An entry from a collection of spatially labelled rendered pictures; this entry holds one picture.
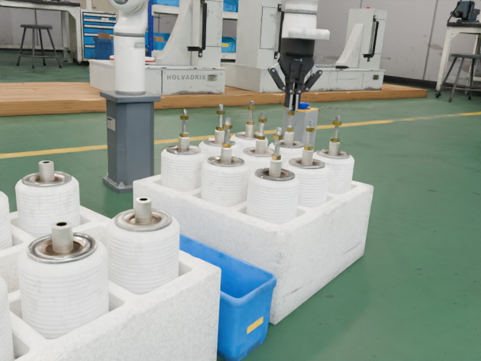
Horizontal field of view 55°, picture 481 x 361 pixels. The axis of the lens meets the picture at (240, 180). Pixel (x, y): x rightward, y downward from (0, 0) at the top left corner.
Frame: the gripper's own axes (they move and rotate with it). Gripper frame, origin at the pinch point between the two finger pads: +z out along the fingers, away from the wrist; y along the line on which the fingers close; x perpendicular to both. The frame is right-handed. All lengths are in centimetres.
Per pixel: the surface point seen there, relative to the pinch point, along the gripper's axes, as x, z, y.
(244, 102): -231, 34, -48
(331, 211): 24.1, 17.9, -1.3
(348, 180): 13.5, 15.1, -9.8
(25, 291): 54, 14, 48
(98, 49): -478, 13, 69
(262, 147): 8.5, 8.7, 9.1
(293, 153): 4.8, 11.1, 0.2
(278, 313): 34.4, 33.0, 11.5
